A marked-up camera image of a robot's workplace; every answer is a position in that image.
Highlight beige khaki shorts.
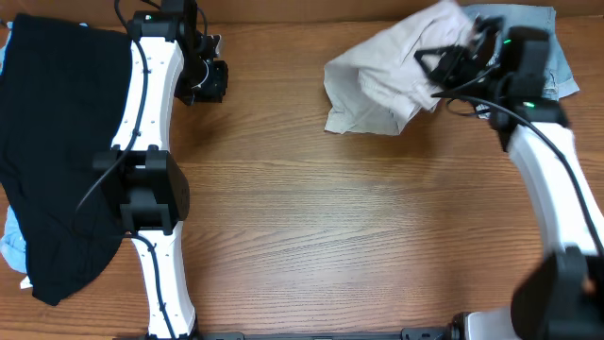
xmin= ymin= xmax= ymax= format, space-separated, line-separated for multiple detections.
xmin=324 ymin=1 xmax=473 ymax=136

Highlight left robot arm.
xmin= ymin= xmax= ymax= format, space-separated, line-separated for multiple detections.
xmin=93 ymin=0 xmax=228 ymax=339

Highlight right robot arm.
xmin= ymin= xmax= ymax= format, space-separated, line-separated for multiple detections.
xmin=402 ymin=17 xmax=603 ymax=340

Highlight folded light blue jeans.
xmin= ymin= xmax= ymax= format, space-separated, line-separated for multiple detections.
xmin=462 ymin=4 xmax=579 ymax=101

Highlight black garment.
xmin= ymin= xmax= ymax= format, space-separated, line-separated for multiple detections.
xmin=1 ymin=14 xmax=131 ymax=305

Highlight light blue garment underneath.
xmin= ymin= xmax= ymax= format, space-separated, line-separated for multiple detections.
xmin=1 ymin=207 xmax=27 ymax=274

